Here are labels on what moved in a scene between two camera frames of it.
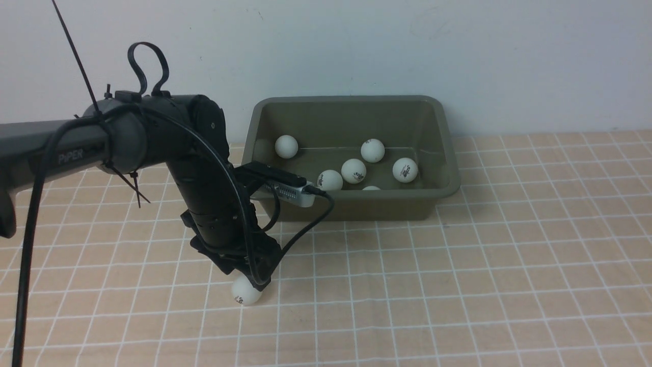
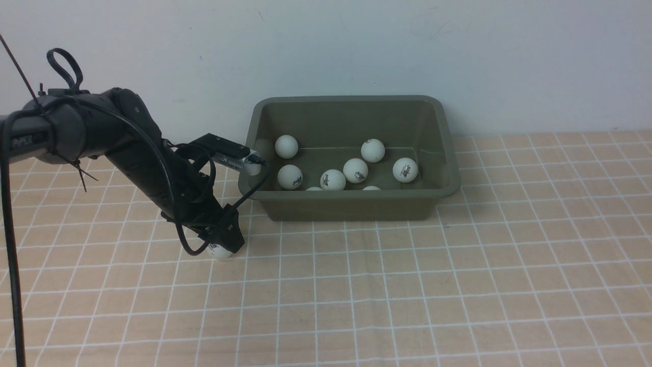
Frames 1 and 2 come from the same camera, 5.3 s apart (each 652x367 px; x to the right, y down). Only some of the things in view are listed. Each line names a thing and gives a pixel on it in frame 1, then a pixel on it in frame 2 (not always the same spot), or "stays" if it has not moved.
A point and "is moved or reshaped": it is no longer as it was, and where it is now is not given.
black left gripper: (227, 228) -> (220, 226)
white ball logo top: (372, 150) stays
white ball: (353, 171) stays
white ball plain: (405, 169) stays
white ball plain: (243, 292) is moved or reshaped
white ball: (329, 180) stays
